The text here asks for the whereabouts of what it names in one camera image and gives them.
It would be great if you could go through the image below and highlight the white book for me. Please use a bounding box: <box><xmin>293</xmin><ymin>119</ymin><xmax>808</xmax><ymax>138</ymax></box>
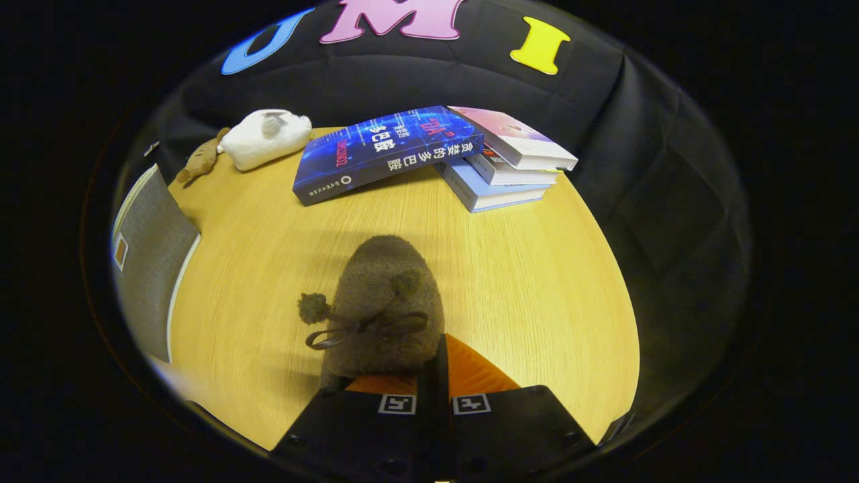
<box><xmin>466</xmin><ymin>149</ymin><xmax>560</xmax><ymax>186</ymax></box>

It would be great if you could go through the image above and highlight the black backdrop cloth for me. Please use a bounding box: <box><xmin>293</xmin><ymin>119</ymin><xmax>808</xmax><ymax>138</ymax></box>
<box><xmin>111</xmin><ymin>0</ymin><xmax>752</xmax><ymax>443</ymax></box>

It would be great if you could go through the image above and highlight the brown striped plush toy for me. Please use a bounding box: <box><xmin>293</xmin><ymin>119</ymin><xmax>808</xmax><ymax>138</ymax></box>
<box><xmin>176</xmin><ymin>127</ymin><xmax>231</xmax><ymax>186</ymax></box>

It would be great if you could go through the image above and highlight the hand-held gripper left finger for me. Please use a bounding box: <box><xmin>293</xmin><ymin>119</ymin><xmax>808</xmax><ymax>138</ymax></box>
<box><xmin>272</xmin><ymin>362</ymin><xmax>438</xmax><ymax>483</ymax></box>

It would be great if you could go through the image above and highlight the light blue book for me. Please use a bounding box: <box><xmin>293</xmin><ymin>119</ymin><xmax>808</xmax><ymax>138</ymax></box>
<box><xmin>436</xmin><ymin>161</ymin><xmax>555</xmax><ymax>213</ymax></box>

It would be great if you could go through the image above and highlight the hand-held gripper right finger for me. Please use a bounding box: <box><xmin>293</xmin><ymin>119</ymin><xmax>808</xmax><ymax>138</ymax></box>
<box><xmin>433</xmin><ymin>333</ymin><xmax>598</xmax><ymax>483</ymax></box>

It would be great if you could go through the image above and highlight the dark blue book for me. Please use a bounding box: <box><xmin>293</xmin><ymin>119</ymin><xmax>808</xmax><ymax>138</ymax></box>
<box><xmin>293</xmin><ymin>105</ymin><xmax>485</xmax><ymax>207</ymax></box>

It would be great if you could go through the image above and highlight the brown fuzzy shoe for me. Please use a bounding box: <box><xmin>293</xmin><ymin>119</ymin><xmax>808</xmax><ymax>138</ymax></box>
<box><xmin>297</xmin><ymin>235</ymin><xmax>447</xmax><ymax>393</ymax></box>

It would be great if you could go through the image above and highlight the white plush toy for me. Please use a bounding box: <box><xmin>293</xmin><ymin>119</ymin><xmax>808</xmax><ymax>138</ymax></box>
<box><xmin>218</xmin><ymin>109</ymin><xmax>313</xmax><ymax>172</ymax></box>

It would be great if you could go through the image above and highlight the pink book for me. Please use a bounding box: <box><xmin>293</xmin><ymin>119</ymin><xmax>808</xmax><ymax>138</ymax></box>
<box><xmin>448</xmin><ymin>105</ymin><xmax>579</xmax><ymax>171</ymax></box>

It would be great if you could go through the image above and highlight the grey fabric storage box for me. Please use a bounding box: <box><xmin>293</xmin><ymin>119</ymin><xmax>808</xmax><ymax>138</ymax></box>
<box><xmin>111</xmin><ymin>164</ymin><xmax>202</xmax><ymax>403</ymax></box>

